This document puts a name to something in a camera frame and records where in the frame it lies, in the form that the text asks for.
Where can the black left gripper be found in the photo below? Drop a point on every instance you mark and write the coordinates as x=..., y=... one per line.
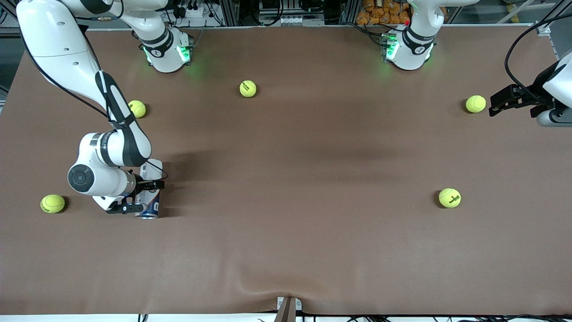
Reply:
x=526, y=97

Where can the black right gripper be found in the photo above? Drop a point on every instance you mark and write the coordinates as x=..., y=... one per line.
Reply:
x=140, y=183

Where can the white blue tennis ball can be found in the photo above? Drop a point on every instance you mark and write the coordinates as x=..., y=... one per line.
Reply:
x=152, y=208

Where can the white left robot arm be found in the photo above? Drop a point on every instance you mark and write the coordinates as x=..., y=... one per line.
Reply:
x=415, y=56

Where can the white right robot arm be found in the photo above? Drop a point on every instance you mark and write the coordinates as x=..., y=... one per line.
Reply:
x=58, y=40

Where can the yellow tennis ball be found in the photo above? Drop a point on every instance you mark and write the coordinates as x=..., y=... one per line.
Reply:
x=449, y=197
x=475, y=103
x=139, y=109
x=248, y=88
x=52, y=203

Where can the bag of orange items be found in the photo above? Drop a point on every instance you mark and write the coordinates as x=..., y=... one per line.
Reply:
x=380, y=13

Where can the white power strip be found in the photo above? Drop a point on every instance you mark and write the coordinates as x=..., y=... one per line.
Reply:
x=194, y=11

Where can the grey equipment unit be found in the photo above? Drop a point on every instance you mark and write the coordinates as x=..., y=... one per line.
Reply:
x=290, y=20

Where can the metal corner bracket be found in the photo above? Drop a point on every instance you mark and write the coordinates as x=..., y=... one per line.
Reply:
x=544, y=30

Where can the aluminium frame rack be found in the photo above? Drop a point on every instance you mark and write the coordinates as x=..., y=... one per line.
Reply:
x=555, y=14

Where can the metal mount bracket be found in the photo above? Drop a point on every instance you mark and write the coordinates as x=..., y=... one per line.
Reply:
x=288, y=308

